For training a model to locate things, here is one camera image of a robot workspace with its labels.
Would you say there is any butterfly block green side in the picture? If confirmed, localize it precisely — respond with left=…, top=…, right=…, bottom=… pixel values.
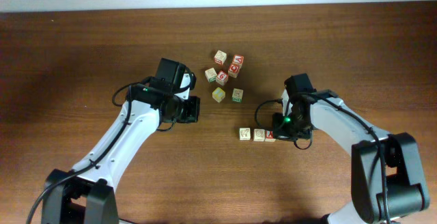
left=232, top=88, right=244, bottom=102

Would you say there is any block with red C side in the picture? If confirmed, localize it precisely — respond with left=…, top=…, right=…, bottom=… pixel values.
left=214, top=50, right=227, bottom=65

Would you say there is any snail picture block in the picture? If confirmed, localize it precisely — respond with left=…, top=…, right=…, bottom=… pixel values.
left=253, top=128, right=266, bottom=141

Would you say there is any left black cable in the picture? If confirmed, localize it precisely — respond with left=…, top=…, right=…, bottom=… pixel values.
left=26, top=66, right=197, bottom=224

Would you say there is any block with green Z side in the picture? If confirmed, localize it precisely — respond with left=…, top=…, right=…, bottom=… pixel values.
left=239, top=128, right=251, bottom=141

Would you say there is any red letter Q block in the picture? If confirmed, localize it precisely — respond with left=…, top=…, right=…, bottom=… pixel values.
left=228, top=64, right=241, bottom=78

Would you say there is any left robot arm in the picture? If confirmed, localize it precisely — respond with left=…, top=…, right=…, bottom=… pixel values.
left=35, top=58, right=200, bottom=223

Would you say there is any yellow number 1 block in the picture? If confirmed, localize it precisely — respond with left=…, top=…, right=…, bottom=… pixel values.
left=212, top=87, right=225, bottom=102

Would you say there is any red letter Y block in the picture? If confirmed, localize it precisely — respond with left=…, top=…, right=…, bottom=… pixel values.
left=265, top=130, right=276, bottom=142

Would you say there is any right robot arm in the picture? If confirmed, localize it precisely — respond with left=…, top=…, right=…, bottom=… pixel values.
left=272, top=74, right=430, bottom=223

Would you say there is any red letter A block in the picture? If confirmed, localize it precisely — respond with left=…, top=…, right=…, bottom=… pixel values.
left=232, top=55, right=244, bottom=67

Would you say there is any red number 6 block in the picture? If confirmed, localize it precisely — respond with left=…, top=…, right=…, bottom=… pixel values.
left=216, top=70, right=229, bottom=86

